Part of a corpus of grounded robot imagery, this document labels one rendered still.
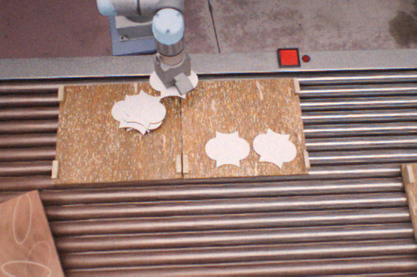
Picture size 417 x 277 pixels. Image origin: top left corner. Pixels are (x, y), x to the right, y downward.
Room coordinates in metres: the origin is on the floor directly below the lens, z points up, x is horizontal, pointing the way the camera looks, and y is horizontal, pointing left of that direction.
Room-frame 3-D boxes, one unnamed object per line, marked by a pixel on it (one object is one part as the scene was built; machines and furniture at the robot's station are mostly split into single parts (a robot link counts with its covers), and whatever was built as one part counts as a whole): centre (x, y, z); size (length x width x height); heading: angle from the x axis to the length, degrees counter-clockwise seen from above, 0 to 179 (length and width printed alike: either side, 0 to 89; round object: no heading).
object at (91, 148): (0.54, 0.29, 0.93); 0.41 x 0.35 x 0.02; 96
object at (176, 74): (0.61, 0.10, 1.23); 0.12 x 0.09 x 0.16; 37
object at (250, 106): (0.58, -0.12, 0.93); 0.41 x 0.35 x 0.02; 96
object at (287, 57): (0.86, -0.28, 0.92); 0.06 x 0.06 x 0.01; 5
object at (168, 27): (0.64, 0.11, 1.38); 0.09 x 0.08 x 0.11; 4
